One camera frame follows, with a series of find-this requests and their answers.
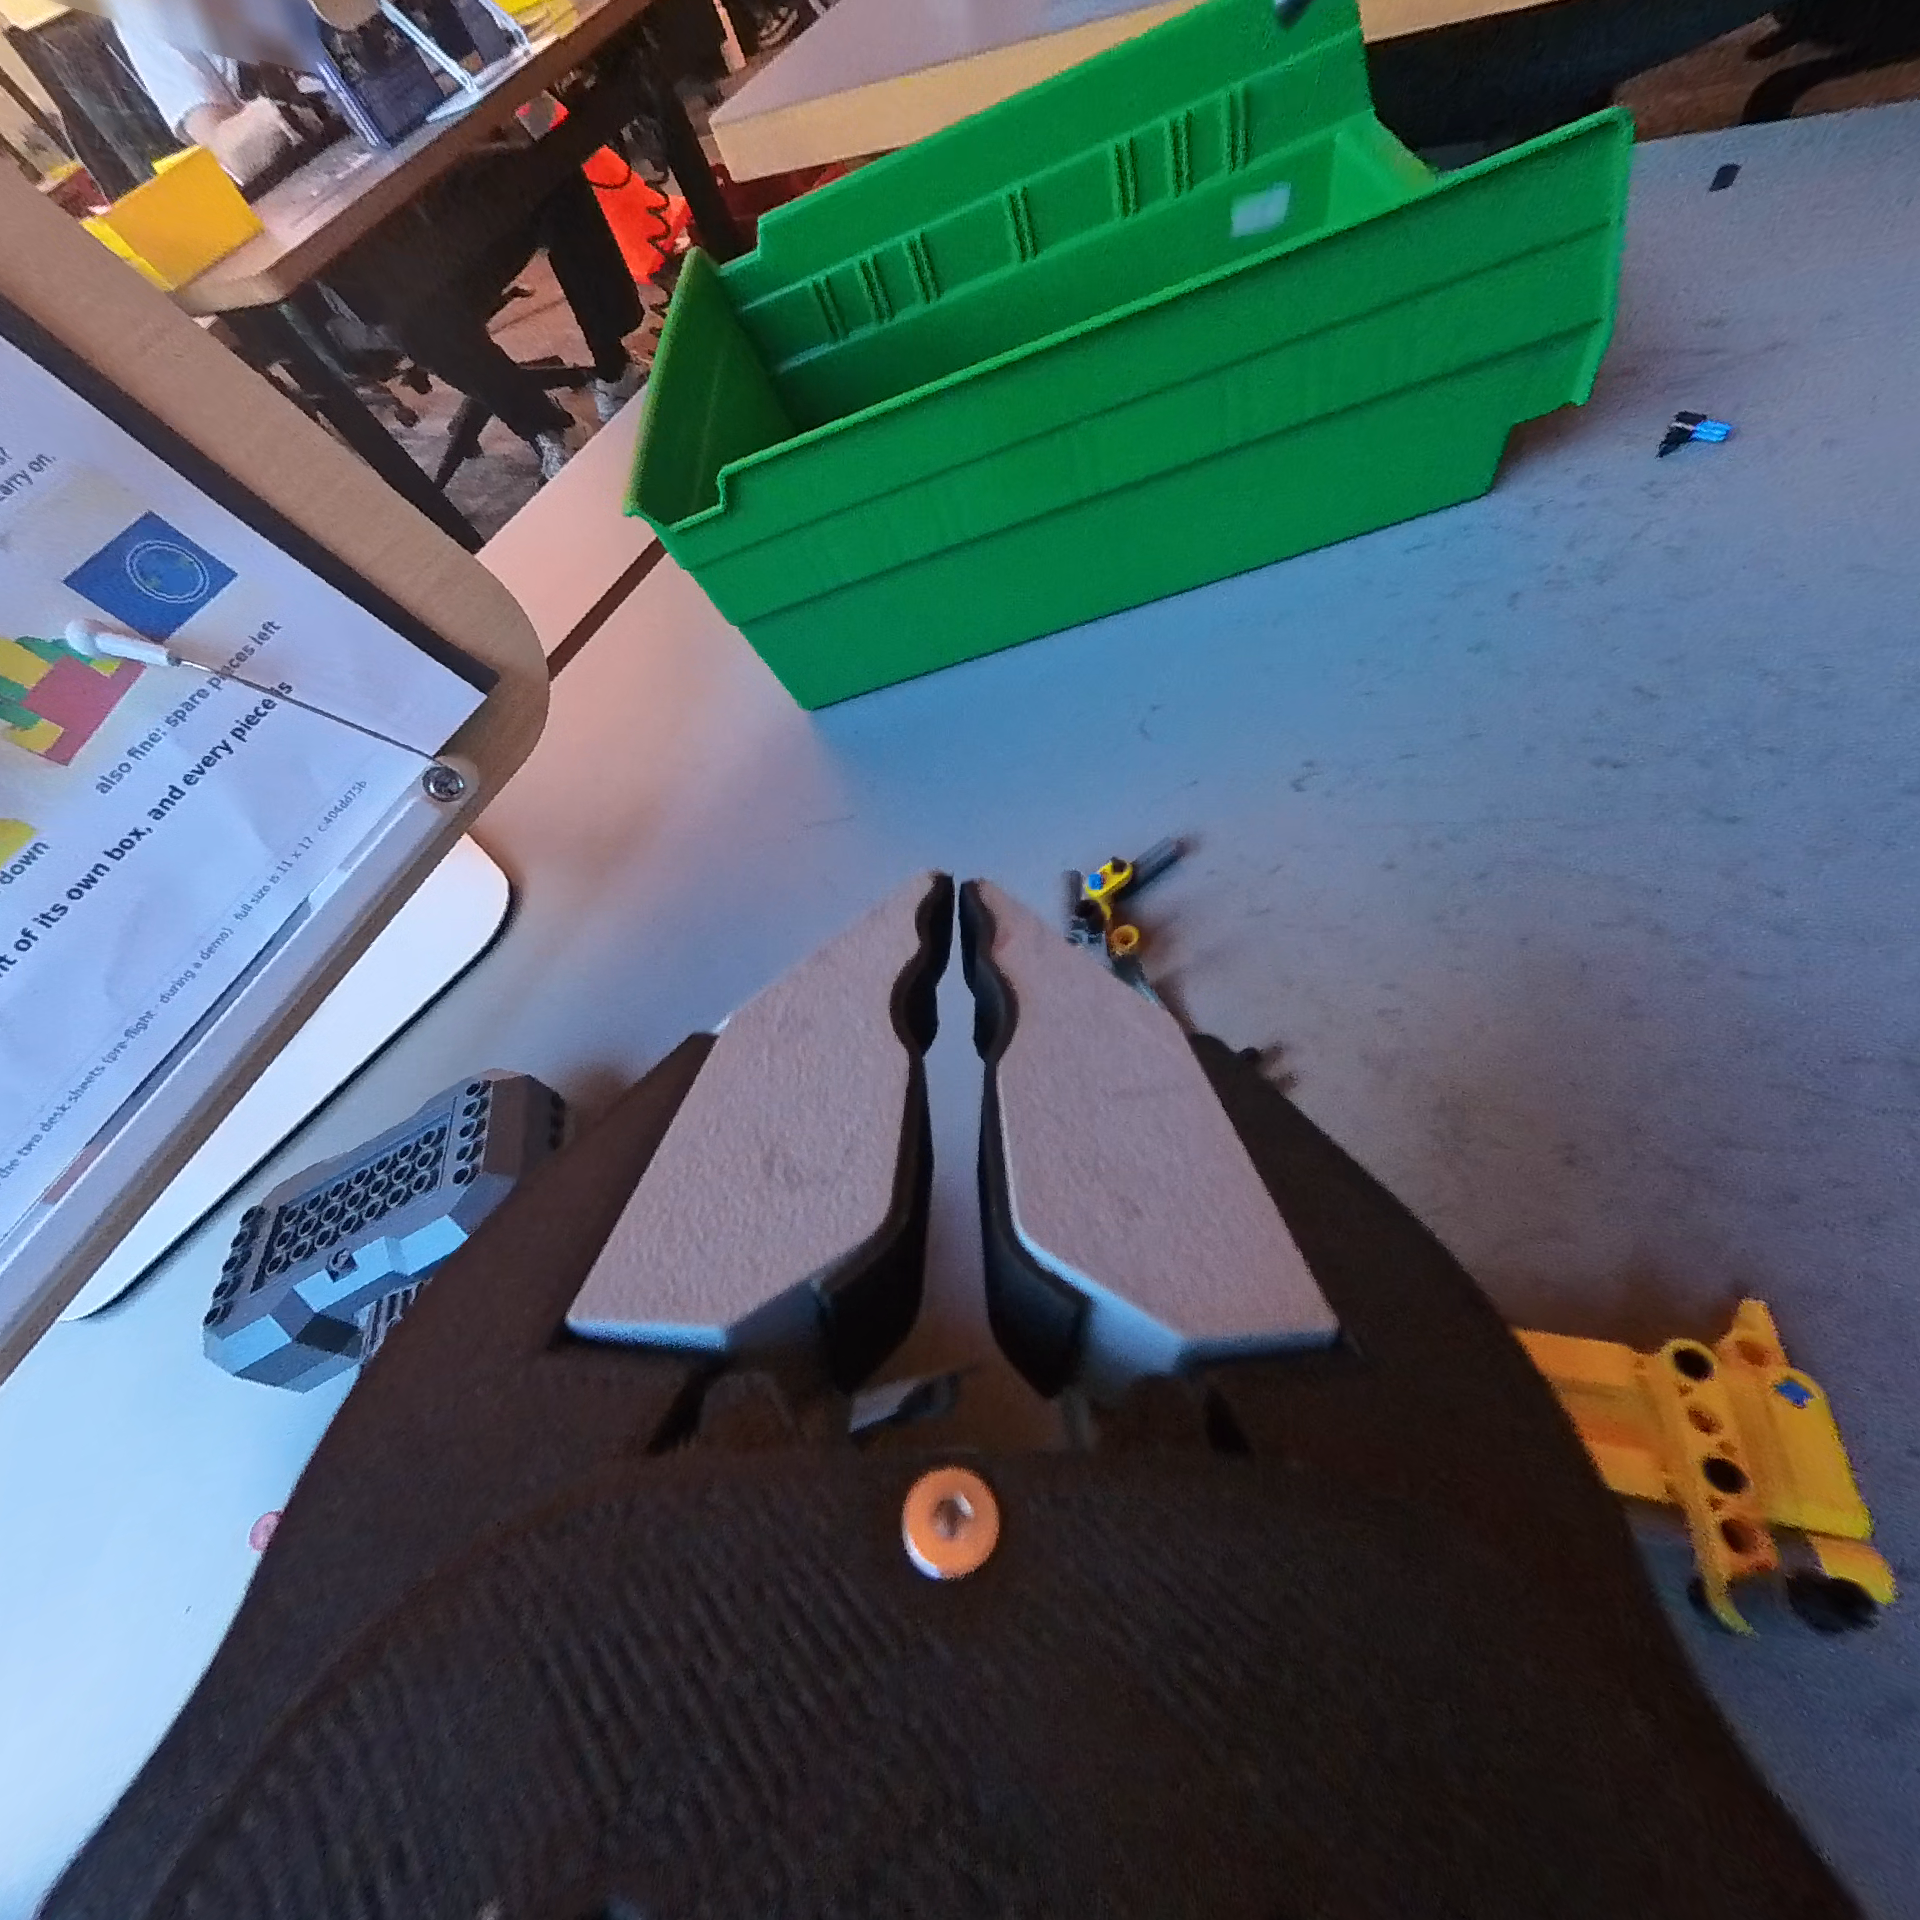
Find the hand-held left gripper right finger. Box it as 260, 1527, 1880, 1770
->
955, 880, 1344, 1401

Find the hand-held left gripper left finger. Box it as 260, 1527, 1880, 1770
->
564, 871, 959, 1392

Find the small yellow black brick assembly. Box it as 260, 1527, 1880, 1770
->
1063, 837, 1197, 1004

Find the green plastic bin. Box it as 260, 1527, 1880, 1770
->
622, 0, 1640, 713

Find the grey desk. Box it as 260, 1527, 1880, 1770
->
0, 127, 1920, 1920

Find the dark wooden desk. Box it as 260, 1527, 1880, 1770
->
175, 0, 664, 321

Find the grey angular brick piece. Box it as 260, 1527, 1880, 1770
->
842, 1369, 970, 1445

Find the yellow brick beam assembly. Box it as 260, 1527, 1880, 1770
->
1512, 1296, 1903, 1639

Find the wooden instruction sheet board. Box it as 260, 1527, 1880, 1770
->
0, 161, 552, 1389

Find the orange cone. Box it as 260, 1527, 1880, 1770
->
574, 139, 695, 290

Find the yellow storage bin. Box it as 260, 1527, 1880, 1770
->
80, 142, 267, 290

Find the clear acrylic stand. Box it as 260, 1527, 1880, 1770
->
318, 0, 536, 147

